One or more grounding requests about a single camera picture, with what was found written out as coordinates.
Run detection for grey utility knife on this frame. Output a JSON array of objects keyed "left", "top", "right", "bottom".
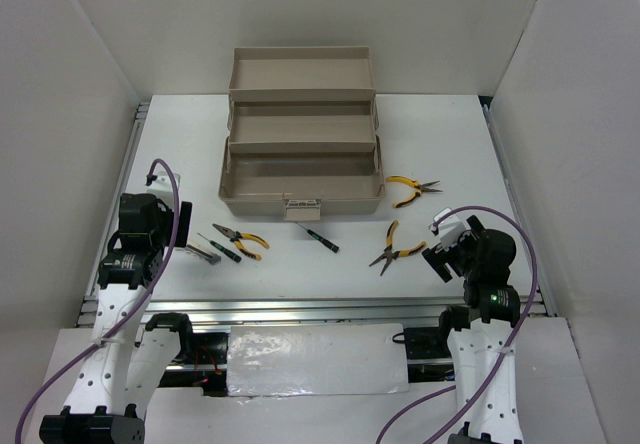
[{"left": 184, "top": 244, "right": 221, "bottom": 265}]

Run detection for yellow black pliers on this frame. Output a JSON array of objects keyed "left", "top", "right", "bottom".
[
  {"left": 369, "top": 220, "right": 426, "bottom": 275},
  {"left": 385, "top": 175, "right": 444, "bottom": 210},
  {"left": 212, "top": 223, "right": 270, "bottom": 261}
]

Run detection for green black screwdriver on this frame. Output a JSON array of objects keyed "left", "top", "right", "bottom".
[
  {"left": 198, "top": 233, "right": 242, "bottom": 263},
  {"left": 296, "top": 222, "right": 339, "bottom": 253}
]

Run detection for beige plastic toolbox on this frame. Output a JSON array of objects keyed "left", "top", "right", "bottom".
[{"left": 218, "top": 46, "right": 386, "bottom": 220}]

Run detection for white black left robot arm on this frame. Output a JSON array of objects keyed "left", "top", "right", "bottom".
[{"left": 39, "top": 193, "right": 198, "bottom": 443}]

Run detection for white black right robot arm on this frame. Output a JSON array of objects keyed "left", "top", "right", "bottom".
[{"left": 423, "top": 215, "right": 523, "bottom": 443}]

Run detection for beige toolbox latch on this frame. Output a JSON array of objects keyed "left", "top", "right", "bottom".
[{"left": 283, "top": 193, "right": 323, "bottom": 222}]

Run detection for silver foil sheet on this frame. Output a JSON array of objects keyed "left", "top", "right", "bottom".
[{"left": 226, "top": 324, "right": 409, "bottom": 397}]

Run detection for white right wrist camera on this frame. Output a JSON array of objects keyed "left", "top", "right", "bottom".
[{"left": 430, "top": 208, "right": 468, "bottom": 250}]

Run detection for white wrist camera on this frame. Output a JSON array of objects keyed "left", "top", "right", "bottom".
[
  {"left": 430, "top": 208, "right": 468, "bottom": 250},
  {"left": 145, "top": 172, "right": 181, "bottom": 209}
]

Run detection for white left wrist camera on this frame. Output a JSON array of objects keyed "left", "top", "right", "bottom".
[{"left": 145, "top": 172, "right": 181, "bottom": 209}]

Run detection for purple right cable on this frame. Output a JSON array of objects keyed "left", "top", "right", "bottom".
[{"left": 374, "top": 206, "right": 542, "bottom": 444}]

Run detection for purple cable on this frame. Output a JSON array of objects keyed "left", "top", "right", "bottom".
[
  {"left": 374, "top": 206, "right": 542, "bottom": 444},
  {"left": 16, "top": 158, "right": 181, "bottom": 444}
]

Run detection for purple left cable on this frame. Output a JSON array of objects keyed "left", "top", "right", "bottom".
[{"left": 16, "top": 158, "right": 181, "bottom": 444}]

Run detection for aluminium rail frame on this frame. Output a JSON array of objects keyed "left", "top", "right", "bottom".
[{"left": 74, "top": 97, "right": 557, "bottom": 329}]

